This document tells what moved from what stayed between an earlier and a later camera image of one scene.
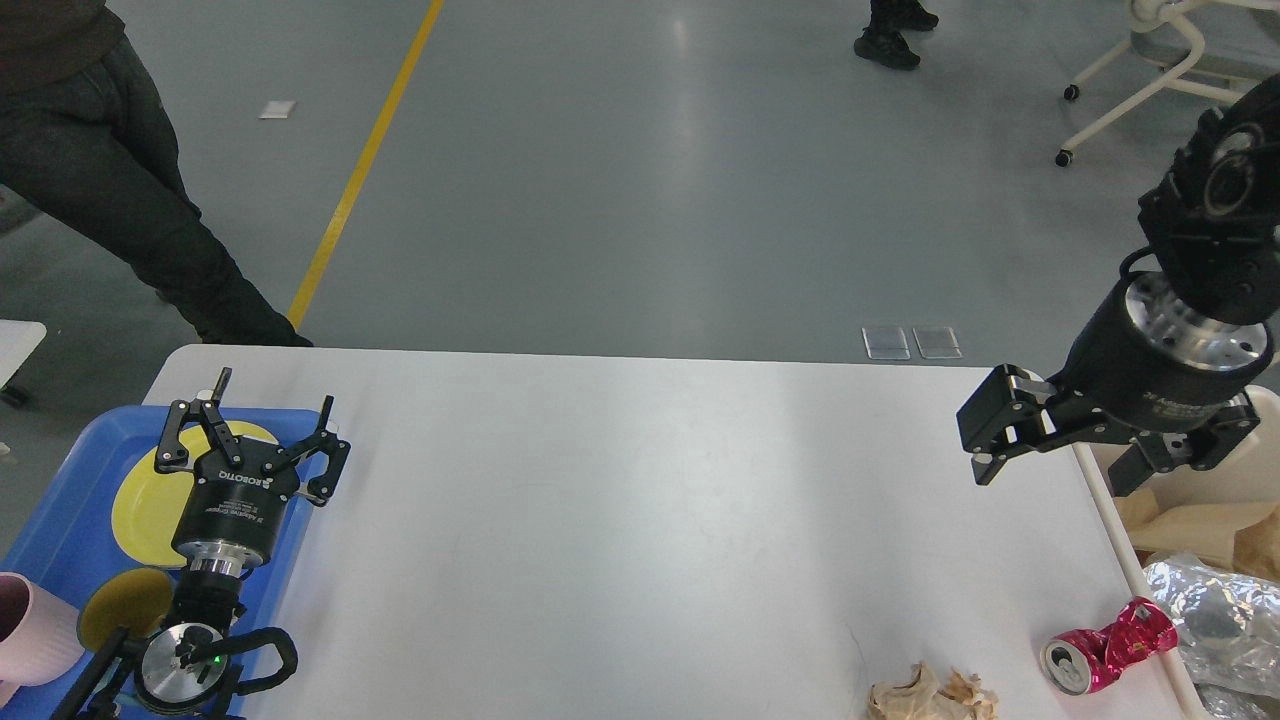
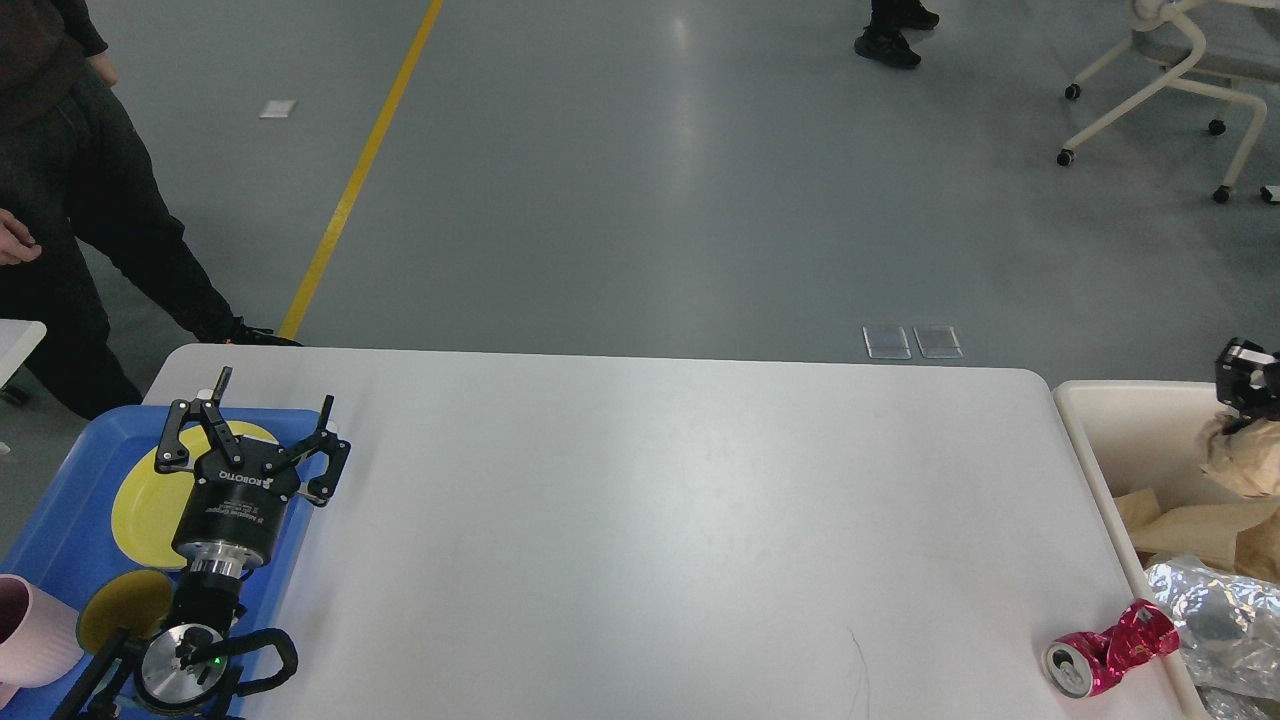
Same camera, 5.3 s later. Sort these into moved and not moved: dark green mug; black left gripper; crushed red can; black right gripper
Moved: black right gripper
Not moved: black left gripper; crushed red can; dark green mug
